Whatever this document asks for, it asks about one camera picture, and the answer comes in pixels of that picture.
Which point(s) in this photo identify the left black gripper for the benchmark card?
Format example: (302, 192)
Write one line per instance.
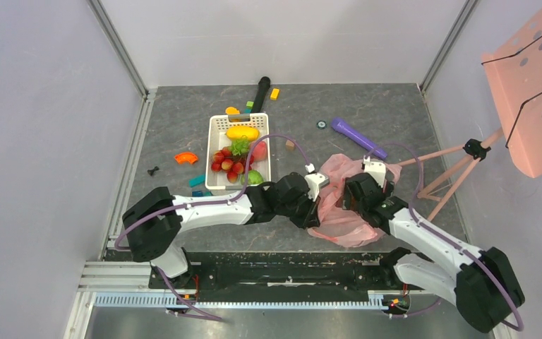
(310, 218)

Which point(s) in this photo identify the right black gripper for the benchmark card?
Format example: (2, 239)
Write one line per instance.
(351, 200)

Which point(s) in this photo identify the pink plastic bag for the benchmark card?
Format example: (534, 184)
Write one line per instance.
(337, 225)

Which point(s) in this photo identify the green fake fruit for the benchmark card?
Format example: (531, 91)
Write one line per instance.
(252, 177)

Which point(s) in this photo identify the pink fake peach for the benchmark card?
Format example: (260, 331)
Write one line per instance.
(259, 152)

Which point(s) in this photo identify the green fake grapes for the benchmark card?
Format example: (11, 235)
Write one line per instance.
(240, 146)

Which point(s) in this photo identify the red fake fruit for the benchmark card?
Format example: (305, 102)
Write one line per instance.
(232, 166)

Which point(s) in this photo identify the yellow fake fruit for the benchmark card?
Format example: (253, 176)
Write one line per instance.
(239, 132)

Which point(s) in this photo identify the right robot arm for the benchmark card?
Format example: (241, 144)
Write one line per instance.
(481, 283)

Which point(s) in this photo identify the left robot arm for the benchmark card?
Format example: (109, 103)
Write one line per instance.
(152, 224)

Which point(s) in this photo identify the small round disc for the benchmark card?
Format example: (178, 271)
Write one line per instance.
(321, 124)

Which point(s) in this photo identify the purple toy bat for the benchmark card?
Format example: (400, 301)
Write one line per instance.
(339, 125)

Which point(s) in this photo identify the white plastic basket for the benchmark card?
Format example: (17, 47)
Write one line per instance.
(218, 125)

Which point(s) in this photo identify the teal small block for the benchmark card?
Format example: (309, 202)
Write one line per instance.
(201, 193)

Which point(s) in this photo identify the teal long block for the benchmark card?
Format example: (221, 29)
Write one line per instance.
(196, 181)

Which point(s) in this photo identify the orange curved piece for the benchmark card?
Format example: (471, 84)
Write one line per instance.
(186, 158)

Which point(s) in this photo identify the orange yellow toy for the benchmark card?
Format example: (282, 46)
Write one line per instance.
(232, 112)

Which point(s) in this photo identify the yellow block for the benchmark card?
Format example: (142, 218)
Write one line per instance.
(274, 94)

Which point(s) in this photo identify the black cylinder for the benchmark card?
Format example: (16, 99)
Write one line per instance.
(262, 89)

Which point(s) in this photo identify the small black piece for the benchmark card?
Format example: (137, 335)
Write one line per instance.
(152, 171)

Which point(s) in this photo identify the pink music stand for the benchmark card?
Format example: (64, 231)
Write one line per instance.
(485, 93)

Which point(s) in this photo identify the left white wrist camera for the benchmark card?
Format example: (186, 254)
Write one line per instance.
(316, 182)

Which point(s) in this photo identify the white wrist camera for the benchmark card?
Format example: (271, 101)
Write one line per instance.
(316, 182)
(376, 169)

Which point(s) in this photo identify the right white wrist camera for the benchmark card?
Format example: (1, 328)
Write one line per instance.
(376, 169)

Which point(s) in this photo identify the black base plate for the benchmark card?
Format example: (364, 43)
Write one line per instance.
(285, 276)

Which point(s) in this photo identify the white cable duct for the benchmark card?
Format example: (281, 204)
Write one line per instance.
(168, 301)

